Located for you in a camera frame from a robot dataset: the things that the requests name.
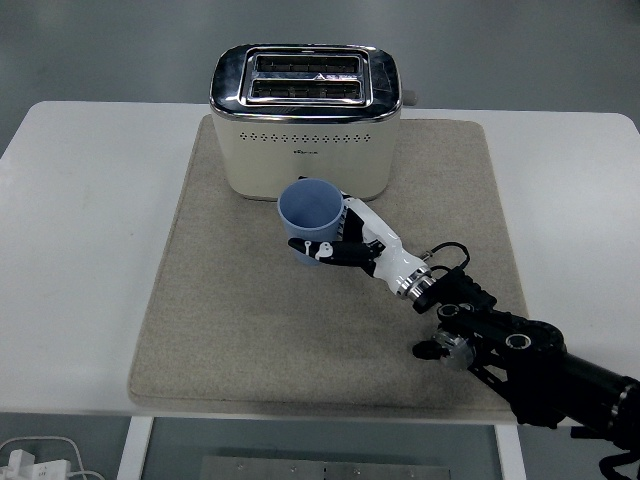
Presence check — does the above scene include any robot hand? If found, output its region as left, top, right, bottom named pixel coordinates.
left=287, top=174, right=434, bottom=297

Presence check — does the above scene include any blue ribbed plastic cup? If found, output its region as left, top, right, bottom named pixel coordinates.
left=277, top=178, right=346, bottom=267

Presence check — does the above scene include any cream toaster with chrome top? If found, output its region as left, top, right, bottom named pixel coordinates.
left=208, top=43, right=419, bottom=204

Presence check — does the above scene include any beige fabric mat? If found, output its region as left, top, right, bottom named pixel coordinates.
left=127, top=113, right=550, bottom=420

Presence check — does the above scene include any grey metal plate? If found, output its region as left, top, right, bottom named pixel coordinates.
left=199, top=455, right=454, bottom=480

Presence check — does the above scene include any white table leg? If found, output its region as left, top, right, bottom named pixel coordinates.
left=492, top=423, right=529, bottom=480
left=115, top=415, right=155, bottom=480

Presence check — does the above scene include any white power strip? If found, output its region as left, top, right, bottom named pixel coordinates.
left=0, top=448, right=74, bottom=480

